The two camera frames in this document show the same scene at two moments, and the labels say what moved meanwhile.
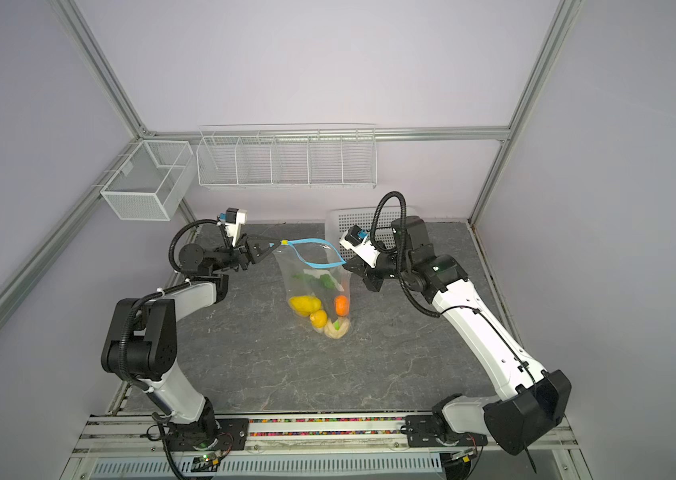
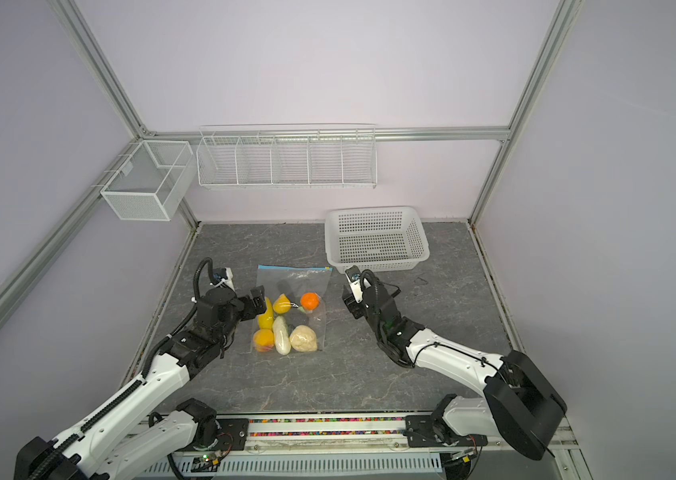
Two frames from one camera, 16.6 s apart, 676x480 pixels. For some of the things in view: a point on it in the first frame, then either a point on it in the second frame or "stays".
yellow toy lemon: (319, 318) to (281, 304)
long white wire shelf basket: (288, 156) stays
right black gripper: (367, 272) to (355, 307)
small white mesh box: (153, 182) stays
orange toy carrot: (341, 305) to (310, 301)
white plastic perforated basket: (376, 219) stays
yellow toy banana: (304, 305) to (266, 321)
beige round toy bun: (332, 332) to (303, 338)
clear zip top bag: (318, 284) to (295, 316)
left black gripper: (248, 252) to (245, 303)
